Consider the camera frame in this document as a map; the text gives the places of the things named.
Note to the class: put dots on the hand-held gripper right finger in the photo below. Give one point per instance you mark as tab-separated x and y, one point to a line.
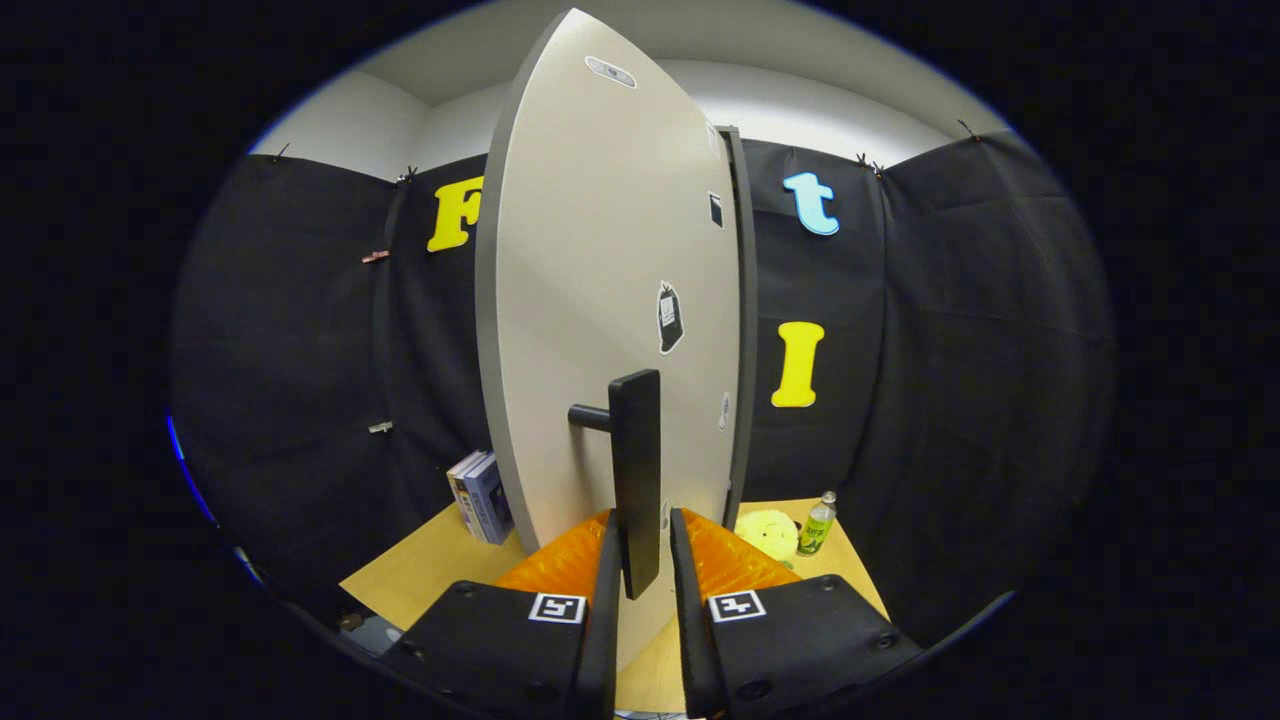
692	640

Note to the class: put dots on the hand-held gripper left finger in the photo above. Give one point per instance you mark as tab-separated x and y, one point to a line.
598	640

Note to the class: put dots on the beige shoe cabinet door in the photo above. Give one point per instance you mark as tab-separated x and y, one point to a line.
580	250

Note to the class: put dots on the yellow plush toy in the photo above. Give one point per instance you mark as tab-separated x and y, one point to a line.
768	535

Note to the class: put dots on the green drink bottle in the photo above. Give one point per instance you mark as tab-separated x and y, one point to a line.
817	530

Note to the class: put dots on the blue cover book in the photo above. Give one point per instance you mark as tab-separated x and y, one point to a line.
492	500

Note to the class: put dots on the black backdrop cloth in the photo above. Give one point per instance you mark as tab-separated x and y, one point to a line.
1000	350

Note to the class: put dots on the red clip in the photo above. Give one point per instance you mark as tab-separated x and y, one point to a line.
376	256

